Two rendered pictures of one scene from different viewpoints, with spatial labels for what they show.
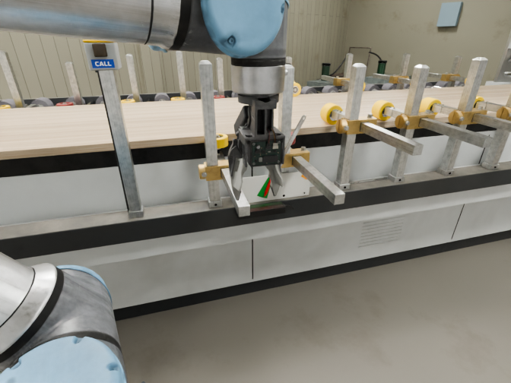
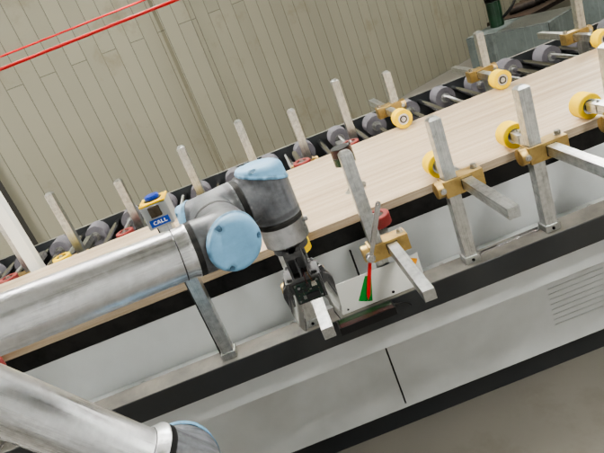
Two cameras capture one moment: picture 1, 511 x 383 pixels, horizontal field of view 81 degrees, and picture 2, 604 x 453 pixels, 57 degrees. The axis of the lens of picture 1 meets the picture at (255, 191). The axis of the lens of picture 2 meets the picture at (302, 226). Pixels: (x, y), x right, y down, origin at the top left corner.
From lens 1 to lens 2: 0.62 m
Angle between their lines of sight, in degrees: 15
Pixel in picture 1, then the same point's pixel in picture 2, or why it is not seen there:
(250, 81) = (274, 242)
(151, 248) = (256, 390)
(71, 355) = not seen: outside the picture
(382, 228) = (585, 288)
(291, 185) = (398, 277)
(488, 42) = not seen: outside the picture
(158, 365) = not seen: outside the picture
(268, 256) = (416, 368)
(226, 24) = (226, 263)
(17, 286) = (148, 440)
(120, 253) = (225, 402)
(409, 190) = (573, 237)
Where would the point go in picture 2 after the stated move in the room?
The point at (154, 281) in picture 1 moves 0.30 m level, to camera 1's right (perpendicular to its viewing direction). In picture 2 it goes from (277, 430) to (357, 414)
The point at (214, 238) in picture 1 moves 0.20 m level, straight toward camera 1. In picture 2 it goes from (325, 361) to (331, 406)
